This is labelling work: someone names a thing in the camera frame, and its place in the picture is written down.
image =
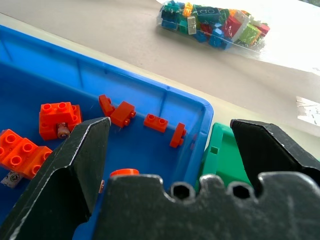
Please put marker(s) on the white printed paper sheet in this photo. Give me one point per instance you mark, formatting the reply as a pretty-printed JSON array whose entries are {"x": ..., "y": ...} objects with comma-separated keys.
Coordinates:
[{"x": 308, "y": 110}]

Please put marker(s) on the bag of mixed colourful bricks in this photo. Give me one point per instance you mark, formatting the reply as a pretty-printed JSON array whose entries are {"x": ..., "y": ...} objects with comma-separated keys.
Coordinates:
[{"x": 212, "y": 23}]

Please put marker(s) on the green plastic bin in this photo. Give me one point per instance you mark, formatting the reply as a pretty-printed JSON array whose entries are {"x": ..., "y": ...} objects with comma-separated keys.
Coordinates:
[{"x": 221, "y": 155}]

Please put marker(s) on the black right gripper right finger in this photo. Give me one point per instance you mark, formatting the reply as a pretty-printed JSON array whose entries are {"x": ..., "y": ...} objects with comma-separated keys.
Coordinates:
[{"x": 262, "y": 152}]

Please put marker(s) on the orange stacked block cluster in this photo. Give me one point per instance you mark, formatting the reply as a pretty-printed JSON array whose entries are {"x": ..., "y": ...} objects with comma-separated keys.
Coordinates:
[{"x": 58, "y": 120}]

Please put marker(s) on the orange round piece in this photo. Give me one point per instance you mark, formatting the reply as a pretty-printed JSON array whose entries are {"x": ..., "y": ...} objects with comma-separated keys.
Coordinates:
[{"x": 124, "y": 172}]

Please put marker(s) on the orange bricks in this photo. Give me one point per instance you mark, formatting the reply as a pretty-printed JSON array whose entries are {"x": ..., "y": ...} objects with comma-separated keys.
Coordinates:
[{"x": 21, "y": 153}]

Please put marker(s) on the orange two-stud brick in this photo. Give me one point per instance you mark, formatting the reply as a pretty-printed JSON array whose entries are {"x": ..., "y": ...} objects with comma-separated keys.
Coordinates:
[
  {"x": 155, "y": 122},
  {"x": 106, "y": 105},
  {"x": 178, "y": 136},
  {"x": 123, "y": 114}
]

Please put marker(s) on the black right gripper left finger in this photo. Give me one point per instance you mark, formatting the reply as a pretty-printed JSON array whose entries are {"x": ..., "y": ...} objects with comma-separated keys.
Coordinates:
[{"x": 62, "y": 180}]

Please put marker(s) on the blue plastic bin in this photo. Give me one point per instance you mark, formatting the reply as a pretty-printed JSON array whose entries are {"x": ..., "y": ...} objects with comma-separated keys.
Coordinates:
[{"x": 140, "y": 105}]

